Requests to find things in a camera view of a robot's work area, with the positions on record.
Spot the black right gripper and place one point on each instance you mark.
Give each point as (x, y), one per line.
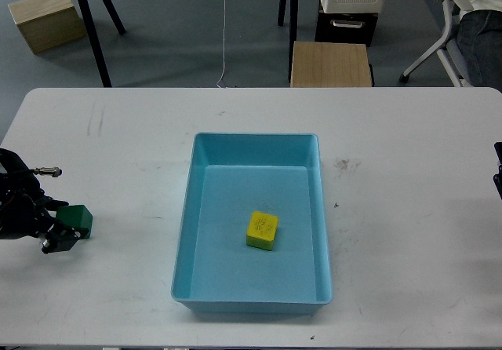
(497, 178)

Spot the light wooden box left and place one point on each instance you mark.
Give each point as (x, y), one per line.
(47, 24)

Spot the seated person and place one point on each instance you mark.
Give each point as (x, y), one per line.
(479, 40)

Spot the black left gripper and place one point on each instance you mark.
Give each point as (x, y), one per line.
(18, 221)

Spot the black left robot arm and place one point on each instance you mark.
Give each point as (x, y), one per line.
(17, 178)

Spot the wooden box centre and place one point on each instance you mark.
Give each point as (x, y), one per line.
(326, 64)

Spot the blue plastic box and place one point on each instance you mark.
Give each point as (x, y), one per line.
(230, 176)

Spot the black drawer box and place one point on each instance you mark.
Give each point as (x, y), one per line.
(352, 28)

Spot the yellow block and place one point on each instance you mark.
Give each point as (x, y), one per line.
(262, 230)

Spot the white office chair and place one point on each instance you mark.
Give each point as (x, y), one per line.
(446, 48)

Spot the green block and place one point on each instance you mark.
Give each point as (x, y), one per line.
(76, 216)

